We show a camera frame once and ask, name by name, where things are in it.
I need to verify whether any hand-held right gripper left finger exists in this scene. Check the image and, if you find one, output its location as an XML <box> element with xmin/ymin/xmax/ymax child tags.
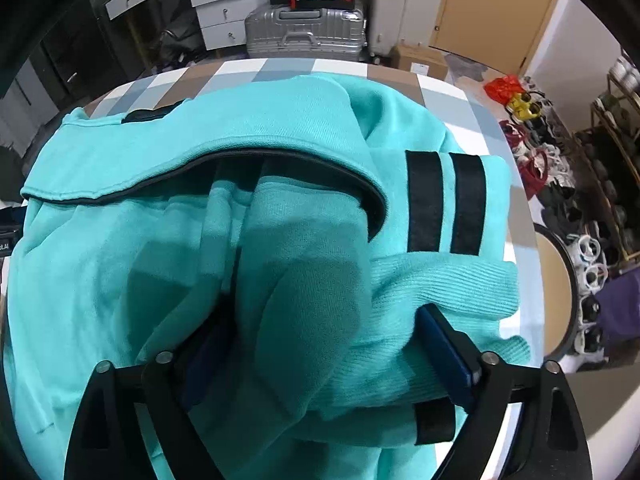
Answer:
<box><xmin>62</xmin><ymin>317</ymin><xmax>241</xmax><ymax>480</ymax></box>

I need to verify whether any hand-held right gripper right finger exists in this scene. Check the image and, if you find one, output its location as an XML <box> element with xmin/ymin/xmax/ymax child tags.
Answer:
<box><xmin>417</xmin><ymin>304</ymin><xmax>596</xmax><ymax>480</ymax></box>

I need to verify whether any teal hooded jacket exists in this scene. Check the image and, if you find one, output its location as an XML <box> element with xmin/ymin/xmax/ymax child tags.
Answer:
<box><xmin>2</xmin><ymin>72</ymin><xmax>533</xmax><ymax>480</ymax></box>

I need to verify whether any round tan stool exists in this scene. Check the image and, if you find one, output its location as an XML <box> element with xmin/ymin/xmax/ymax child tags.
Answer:
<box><xmin>530</xmin><ymin>222</ymin><xmax>581</xmax><ymax>358</ymax></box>

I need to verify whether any purple bag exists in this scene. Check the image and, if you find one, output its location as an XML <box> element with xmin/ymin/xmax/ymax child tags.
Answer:
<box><xmin>597</xmin><ymin>270</ymin><xmax>640</xmax><ymax>358</ymax></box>

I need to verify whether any pile of shoes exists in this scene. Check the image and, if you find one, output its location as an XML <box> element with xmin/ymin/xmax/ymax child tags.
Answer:
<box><xmin>500</xmin><ymin>77</ymin><xmax>621</xmax><ymax>356</ymax></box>

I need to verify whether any checkered blanket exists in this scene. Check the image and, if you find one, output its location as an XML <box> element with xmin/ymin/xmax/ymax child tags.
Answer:
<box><xmin>82</xmin><ymin>57</ymin><xmax>538</xmax><ymax>480</ymax></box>

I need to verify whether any wooden shoe rack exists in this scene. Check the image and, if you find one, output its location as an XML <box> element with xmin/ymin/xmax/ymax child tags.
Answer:
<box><xmin>575</xmin><ymin>47</ymin><xmax>640</xmax><ymax>271</ymax></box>

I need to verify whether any black chair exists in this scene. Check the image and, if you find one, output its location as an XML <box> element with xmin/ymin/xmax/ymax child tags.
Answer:
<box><xmin>150</xmin><ymin>7</ymin><xmax>206</xmax><ymax>73</ymax></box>

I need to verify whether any yellow toy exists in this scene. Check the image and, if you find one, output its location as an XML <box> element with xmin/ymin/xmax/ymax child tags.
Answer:
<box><xmin>507</xmin><ymin>91</ymin><xmax>543</xmax><ymax>121</ymax></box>

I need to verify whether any red plastic bag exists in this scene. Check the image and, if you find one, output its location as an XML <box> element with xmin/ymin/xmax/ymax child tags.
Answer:
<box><xmin>484</xmin><ymin>75</ymin><xmax>526</xmax><ymax>106</ymax></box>

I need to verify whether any cardboard box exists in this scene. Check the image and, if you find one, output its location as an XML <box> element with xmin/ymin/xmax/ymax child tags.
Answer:
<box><xmin>390</xmin><ymin>45</ymin><xmax>448</xmax><ymax>81</ymax></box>

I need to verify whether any white drawer unit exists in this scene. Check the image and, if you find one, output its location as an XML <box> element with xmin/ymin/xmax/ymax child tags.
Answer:
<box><xmin>102</xmin><ymin>0</ymin><xmax>256</xmax><ymax>51</ymax></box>

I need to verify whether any wooden door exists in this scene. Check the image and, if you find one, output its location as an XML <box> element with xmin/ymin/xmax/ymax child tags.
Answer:
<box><xmin>430</xmin><ymin>0</ymin><xmax>563</xmax><ymax>78</ymax></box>

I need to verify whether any silver suitcase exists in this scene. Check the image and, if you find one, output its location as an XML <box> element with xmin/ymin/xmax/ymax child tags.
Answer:
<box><xmin>244</xmin><ymin>4</ymin><xmax>368</xmax><ymax>61</ymax></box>

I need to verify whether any white cabinet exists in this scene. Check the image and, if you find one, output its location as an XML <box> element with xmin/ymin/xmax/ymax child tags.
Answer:
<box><xmin>367</xmin><ymin>0</ymin><xmax>453</xmax><ymax>58</ymax></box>

